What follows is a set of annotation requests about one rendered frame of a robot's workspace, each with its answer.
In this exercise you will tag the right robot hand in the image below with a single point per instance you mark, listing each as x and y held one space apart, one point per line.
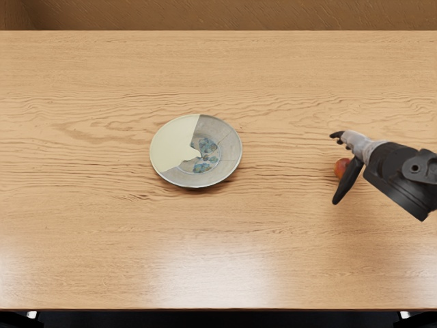
356 141

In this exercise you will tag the red orange fruit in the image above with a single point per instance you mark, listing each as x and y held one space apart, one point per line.
340 167

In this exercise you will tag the grey patterned plate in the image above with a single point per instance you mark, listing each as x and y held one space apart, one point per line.
196 151

